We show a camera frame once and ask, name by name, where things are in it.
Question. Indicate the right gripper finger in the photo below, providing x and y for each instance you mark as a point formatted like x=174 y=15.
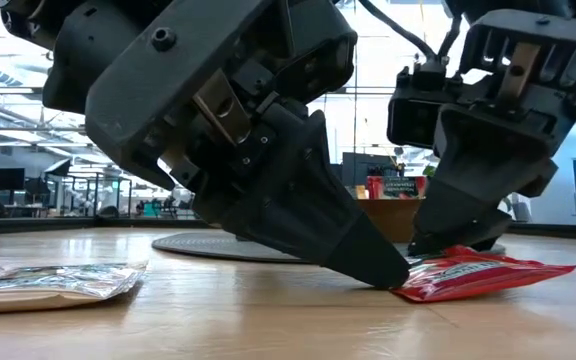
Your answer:
x=473 y=235
x=473 y=185

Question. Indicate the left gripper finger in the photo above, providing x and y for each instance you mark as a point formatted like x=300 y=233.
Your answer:
x=308 y=210

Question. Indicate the dark wooden tea box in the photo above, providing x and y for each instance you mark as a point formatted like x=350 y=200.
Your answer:
x=393 y=217

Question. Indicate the brown tea packet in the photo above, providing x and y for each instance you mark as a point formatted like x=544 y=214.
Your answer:
x=43 y=290

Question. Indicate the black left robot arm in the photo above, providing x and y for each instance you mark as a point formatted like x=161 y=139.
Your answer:
x=23 y=20

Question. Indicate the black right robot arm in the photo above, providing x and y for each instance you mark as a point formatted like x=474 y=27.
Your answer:
x=518 y=6

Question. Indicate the green leafy potted plant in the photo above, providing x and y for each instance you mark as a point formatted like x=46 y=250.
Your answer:
x=429 y=171

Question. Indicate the black computer case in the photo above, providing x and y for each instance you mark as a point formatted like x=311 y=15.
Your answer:
x=368 y=167

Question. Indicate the grey round table mat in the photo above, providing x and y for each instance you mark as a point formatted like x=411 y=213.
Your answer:
x=203 y=246

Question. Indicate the desktop computer monitor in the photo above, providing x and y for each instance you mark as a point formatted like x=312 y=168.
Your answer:
x=8 y=179

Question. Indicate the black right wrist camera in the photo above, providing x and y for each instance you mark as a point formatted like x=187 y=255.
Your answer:
x=415 y=110

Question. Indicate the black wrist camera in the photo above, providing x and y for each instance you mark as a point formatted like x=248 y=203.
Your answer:
x=318 y=50
x=415 y=110

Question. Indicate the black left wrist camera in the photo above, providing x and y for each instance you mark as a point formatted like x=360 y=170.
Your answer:
x=318 y=50

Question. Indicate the black aluminium table frame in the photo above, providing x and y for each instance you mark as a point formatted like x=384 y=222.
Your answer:
x=43 y=225

